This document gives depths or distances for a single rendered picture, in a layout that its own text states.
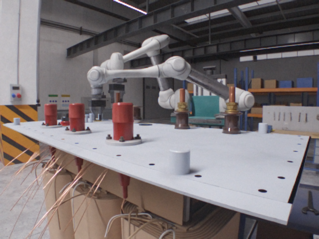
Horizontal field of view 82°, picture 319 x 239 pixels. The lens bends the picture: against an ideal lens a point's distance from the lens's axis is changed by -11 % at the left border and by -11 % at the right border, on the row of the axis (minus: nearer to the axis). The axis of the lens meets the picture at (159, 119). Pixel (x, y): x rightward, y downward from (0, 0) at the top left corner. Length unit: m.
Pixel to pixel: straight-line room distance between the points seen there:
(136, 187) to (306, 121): 5.12
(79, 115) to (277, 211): 0.82
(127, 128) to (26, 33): 5.66
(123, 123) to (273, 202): 0.49
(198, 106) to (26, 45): 4.96
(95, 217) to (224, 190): 0.77
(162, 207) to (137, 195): 0.12
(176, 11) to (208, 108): 6.91
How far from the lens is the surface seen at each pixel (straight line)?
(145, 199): 0.80
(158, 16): 9.20
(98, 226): 1.04
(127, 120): 0.66
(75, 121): 0.94
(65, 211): 1.42
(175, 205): 0.71
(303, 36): 12.80
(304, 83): 8.59
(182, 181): 0.36
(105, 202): 0.97
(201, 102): 2.08
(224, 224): 0.81
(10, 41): 6.04
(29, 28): 6.26
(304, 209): 1.44
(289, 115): 5.67
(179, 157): 0.38
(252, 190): 0.34
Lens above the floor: 1.49
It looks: 4 degrees down
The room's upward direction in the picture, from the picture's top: straight up
